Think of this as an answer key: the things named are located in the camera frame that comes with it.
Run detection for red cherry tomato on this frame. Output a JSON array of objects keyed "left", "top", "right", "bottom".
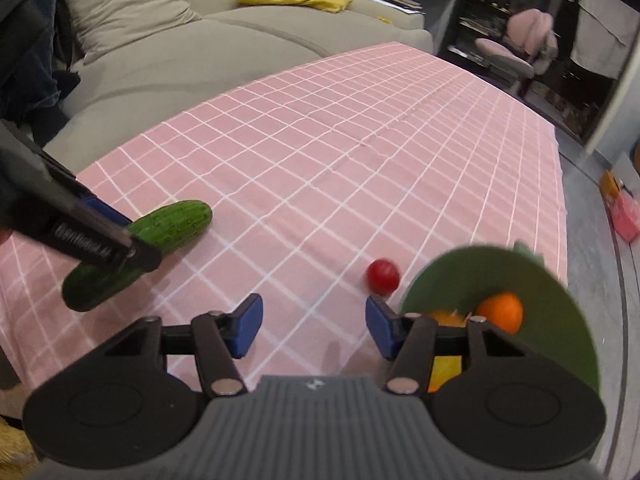
[{"left": 366, "top": 258, "right": 401, "bottom": 296}]

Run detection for yellow box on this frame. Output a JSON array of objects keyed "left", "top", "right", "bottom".
[{"left": 599, "top": 169, "right": 624, "bottom": 197}]

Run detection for beige cushion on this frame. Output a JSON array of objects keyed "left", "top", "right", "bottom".
[{"left": 63, "top": 0, "right": 202, "bottom": 64}]

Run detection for beige sofa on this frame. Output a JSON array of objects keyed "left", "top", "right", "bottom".
[{"left": 44, "top": 0, "right": 434, "bottom": 177}]

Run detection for pink checked tablecloth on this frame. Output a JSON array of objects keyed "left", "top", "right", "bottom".
[{"left": 0, "top": 42, "right": 569, "bottom": 392}]

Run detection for pink office chair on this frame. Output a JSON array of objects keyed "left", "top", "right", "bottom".
[{"left": 473, "top": 8, "right": 559, "bottom": 82}]

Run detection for yellow fluffy cloth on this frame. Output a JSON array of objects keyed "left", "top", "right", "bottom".
[{"left": 0, "top": 416, "right": 40, "bottom": 468}]

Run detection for green bowl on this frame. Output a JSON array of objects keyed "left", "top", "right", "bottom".
[{"left": 399, "top": 241, "right": 600, "bottom": 397}]

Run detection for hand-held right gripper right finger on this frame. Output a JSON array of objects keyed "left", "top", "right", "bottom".
[{"left": 364, "top": 294, "right": 546, "bottom": 395}]

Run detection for green cucumber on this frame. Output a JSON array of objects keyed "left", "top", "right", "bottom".
[{"left": 62, "top": 199, "right": 214, "bottom": 312}]

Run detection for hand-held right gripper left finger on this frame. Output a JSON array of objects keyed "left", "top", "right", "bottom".
[{"left": 107, "top": 293, "right": 264, "bottom": 395}]

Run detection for pink box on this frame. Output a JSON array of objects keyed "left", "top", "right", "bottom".
[{"left": 611, "top": 192, "right": 640, "bottom": 242}]

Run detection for white hanging garment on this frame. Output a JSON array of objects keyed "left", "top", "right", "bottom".
[{"left": 569, "top": 0, "right": 637, "bottom": 80}]

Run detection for person's leg in jeans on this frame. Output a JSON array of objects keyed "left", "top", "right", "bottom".
[{"left": 0, "top": 0, "right": 63, "bottom": 123}]

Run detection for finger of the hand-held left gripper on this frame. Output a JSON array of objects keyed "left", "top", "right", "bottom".
[
  {"left": 119, "top": 232, "right": 164, "bottom": 272},
  {"left": 75, "top": 194, "right": 135, "bottom": 231}
]

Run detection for black bag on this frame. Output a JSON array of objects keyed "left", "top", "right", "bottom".
[{"left": 52, "top": 0, "right": 84, "bottom": 113}]

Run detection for dark shelf unit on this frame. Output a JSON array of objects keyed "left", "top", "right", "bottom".
[{"left": 447, "top": 0, "right": 506, "bottom": 63}]

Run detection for magazines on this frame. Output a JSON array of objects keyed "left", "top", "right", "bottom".
[{"left": 350, "top": 0, "right": 427, "bottom": 15}]

